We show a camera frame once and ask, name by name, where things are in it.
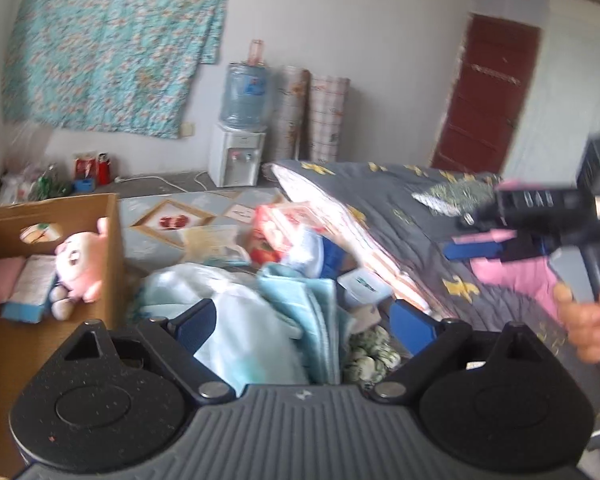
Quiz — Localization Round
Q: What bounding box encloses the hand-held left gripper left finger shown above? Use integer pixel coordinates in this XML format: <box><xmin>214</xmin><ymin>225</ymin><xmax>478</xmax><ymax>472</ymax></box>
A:
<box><xmin>62</xmin><ymin>299</ymin><xmax>236</xmax><ymax>403</ymax></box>

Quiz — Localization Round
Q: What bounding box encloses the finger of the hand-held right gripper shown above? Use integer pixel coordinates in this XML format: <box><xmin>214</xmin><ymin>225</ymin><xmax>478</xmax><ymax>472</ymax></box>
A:
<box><xmin>442</xmin><ymin>234</ymin><xmax>518</xmax><ymax>262</ymax></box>
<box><xmin>455</xmin><ymin>209</ymin><xmax>501</xmax><ymax>233</ymax></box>

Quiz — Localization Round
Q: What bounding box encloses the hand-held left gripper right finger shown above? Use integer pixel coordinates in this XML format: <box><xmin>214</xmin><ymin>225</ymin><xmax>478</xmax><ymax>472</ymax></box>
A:
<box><xmin>367</xmin><ymin>300</ymin><xmax>551</xmax><ymax>403</ymax></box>

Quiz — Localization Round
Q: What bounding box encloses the white plastic lidded container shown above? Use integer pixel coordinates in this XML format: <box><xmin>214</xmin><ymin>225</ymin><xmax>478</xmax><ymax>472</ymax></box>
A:
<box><xmin>337</xmin><ymin>267</ymin><xmax>388</xmax><ymax>308</ymax></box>

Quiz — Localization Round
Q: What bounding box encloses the pink plush toy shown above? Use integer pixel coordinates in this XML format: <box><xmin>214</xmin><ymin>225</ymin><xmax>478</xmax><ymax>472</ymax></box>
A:
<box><xmin>50</xmin><ymin>217</ymin><xmax>112</xmax><ymax>321</ymax></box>

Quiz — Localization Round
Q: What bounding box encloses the blue box with white label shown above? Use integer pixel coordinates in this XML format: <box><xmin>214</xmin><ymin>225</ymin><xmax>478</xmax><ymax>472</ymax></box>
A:
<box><xmin>1</xmin><ymin>255</ymin><xmax>58</xmax><ymax>323</ymax></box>

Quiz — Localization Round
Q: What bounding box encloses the brown cardboard box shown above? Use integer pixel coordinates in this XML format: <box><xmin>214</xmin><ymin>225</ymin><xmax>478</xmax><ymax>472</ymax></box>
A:
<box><xmin>0</xmin><ymin>192</ymin><xmax>131</xmax><ymax>478</ymax></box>

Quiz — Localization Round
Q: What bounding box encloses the pink cushion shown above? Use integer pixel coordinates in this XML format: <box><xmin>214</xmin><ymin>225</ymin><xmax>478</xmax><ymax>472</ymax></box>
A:
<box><xmin>0</xmin><ymin>256</ymin><xmax>27</xmax><ymax>307</ymax></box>

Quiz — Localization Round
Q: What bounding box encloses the person's right hand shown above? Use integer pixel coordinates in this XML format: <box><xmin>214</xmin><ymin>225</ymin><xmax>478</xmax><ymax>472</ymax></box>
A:
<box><xmin>552</xmin><ymin>275</ymin><xmax>600</xmax><ymax>363</ymax></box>

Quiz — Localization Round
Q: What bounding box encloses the green leaf print pillow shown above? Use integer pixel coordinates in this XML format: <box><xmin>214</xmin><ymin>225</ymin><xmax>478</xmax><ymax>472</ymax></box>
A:
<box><xmin>412</xmin><ymin>172</ymin><xmax>503</xmax><ymax>218</ymax></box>

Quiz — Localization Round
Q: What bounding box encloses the white plastic bag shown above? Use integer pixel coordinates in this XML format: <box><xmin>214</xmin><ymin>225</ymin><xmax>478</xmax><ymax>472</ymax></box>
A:
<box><xmin>135</xmin><ymin>262</ymin><xmax>311</xmax><ymax>396</ymax></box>

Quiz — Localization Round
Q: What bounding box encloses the green patterned cloth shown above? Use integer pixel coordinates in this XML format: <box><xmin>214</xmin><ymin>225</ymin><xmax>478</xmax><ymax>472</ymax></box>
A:
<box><xmin>342</xmin><ymin>327</ymin><xmax>403</xmax><ymax>386</ymax></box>

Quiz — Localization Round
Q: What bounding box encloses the pink cloth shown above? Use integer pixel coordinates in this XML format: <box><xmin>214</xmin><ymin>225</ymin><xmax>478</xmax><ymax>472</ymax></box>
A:
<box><xmin>467</xmin><ymin>255</ymin><xmax>563</xmax><ymax>313</ymax></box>

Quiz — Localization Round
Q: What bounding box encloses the grey quilt with yellow figures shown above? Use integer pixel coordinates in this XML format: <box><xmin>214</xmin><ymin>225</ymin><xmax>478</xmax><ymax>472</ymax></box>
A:
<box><xmin>270</xmin><ymin>160</ymin><xmax>600</xmax><ymax>431</ymax></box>

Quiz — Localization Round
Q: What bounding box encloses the beige paper sheet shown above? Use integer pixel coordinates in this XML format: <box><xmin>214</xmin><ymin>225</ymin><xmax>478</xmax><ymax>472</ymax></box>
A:
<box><xmin>182</xmin><ymin>225</ymin><xmax>238</xmax><ymax>261</ymax></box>

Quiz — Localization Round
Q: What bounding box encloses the patterned floor mat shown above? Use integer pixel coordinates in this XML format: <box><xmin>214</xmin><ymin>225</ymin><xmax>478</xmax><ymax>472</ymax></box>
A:
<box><xmin>117</xmin><ymin>187</ymin><xmax>291</xmax><ymax>273</ymax></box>

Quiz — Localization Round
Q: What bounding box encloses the light blue striped towel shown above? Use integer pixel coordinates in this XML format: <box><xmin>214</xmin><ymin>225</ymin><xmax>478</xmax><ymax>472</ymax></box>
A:
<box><xmin>257</xmin><ymin>265</ymin><xmax>353</xmax><ymax>386</ymax></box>

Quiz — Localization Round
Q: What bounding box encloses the dark blue packet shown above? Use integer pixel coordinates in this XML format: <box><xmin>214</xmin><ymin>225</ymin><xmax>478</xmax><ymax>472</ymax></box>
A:
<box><xmin>320</xmin><ymin>242</ymin><xmax>351</xmax><ymax>278</ymax></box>

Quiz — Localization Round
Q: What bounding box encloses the pink wet wipes pack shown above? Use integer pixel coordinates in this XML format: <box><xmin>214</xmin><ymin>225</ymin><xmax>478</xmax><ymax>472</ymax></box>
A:
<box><xmin>250</xmin><ymin>202</ymin><xmax>321</xmax><ymax>266</ymax></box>

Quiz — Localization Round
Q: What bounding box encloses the dark red door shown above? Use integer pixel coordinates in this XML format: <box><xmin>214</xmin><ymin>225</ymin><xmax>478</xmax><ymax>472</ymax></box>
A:
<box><xmin>430</xmin><ymin>12</ymin><xmax>541</xmax><ymax>173</ymax></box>

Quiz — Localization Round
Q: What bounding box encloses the white water dispenser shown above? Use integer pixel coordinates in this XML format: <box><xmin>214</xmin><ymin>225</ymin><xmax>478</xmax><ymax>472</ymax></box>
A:
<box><xmin>207</xmin><ymin>122</ymin><xmax>267</xmax><ymax>188</ymax></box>

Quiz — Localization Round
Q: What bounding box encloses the checked patterned mat roll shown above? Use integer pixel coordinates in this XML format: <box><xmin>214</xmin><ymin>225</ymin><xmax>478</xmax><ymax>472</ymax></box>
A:
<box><xmin>307</xmin><ymin>75</ymin><xmax>351</xmax><ymax>163</ymax></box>

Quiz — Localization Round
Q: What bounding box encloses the red drink pack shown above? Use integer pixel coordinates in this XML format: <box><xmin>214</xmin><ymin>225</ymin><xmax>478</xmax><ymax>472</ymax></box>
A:
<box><xmin>74</xmin><ymin>152</ymin><xmax>97</xmax><ymax>181</ymax></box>

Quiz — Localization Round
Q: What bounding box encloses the bag of green bottles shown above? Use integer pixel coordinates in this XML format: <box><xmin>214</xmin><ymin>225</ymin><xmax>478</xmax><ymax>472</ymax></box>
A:
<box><xmin>0</xmin><ymin>162</ymin><xmax>73</xmax><ymax>203</ymax></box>

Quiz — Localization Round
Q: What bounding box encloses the floral patterned mat roll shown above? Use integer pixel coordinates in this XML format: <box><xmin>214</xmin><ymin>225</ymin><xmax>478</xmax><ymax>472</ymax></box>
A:
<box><xmin>270</xmin><ymin>65</ymin><xmax>311</xmax><ymax>163</ymax></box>

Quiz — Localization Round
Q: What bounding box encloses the blue water jug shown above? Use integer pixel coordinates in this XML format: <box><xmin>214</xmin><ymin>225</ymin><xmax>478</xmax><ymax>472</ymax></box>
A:
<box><xmin>221</xmin><ymin>62</ymin><xmax>272</xmax><ymax>131</ymax></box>

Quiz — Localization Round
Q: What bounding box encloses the white power cable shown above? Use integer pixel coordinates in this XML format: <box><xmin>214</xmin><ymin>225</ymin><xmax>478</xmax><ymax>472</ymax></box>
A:
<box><xmin>112</xmin><ymin>170</ymin><xmax>216</xmax><ymax>193</ymax></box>

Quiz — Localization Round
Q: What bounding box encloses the teal floral wall cloth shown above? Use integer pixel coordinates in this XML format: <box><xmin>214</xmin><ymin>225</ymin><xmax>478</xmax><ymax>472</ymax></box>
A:
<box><xmin>1</xmin><ymin>0</ymin><xmax>233</xmax><ymax>138</ymax></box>

